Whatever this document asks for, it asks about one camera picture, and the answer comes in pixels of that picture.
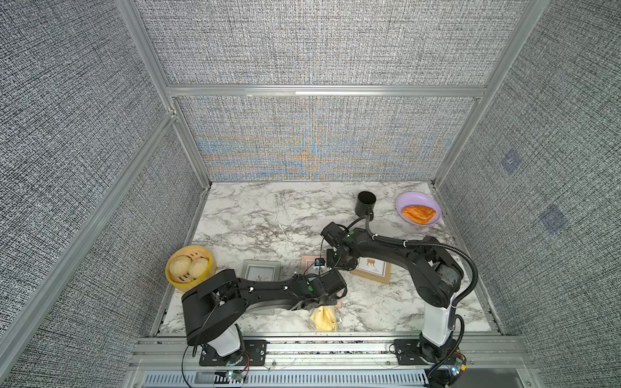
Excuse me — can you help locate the yellow bamboo steamer basket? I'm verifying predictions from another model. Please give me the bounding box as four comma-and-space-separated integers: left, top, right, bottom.
165, 245, 217, 293

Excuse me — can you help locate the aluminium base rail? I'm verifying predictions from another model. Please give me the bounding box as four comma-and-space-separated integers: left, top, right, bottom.
122, 332, 544, 387

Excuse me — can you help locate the pink picture frame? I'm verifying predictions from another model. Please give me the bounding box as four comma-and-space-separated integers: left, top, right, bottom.
299, 256, 334, 310

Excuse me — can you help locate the orange pastry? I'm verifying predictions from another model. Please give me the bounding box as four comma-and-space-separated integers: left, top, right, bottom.
401, 205, 437, 225

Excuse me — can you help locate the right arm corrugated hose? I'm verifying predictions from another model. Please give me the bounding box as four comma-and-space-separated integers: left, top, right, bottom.
346, 215, 480, 379

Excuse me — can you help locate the right steamed bun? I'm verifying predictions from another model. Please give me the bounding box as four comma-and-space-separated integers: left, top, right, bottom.
189, 258, 211, 280

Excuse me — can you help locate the left steamed bun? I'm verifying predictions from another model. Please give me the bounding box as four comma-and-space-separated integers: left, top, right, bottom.
168, 255, 192, 283

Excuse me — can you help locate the tan wooden picture frame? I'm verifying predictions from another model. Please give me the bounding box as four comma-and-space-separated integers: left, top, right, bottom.
352, 257, 391, 284

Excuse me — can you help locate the yellow cleaning cloth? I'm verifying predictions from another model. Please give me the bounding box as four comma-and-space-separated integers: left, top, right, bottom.
310, 306, 338, 331

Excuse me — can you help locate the black mug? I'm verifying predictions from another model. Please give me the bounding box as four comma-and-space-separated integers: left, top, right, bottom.
354, 191, 377, 220

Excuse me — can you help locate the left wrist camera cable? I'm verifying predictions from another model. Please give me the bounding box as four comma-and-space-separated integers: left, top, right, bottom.
302, 234, 343, 282

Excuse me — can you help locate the steamed bun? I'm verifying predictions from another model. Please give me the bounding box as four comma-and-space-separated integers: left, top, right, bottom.
168, 255, 192, 283
189, 258, 211, 280

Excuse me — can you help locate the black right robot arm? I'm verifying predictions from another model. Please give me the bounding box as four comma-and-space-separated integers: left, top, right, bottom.
321, 222, 465, 364

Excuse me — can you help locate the grey-green picture frame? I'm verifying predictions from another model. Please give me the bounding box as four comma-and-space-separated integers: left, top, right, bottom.
240, 260, 281, 281

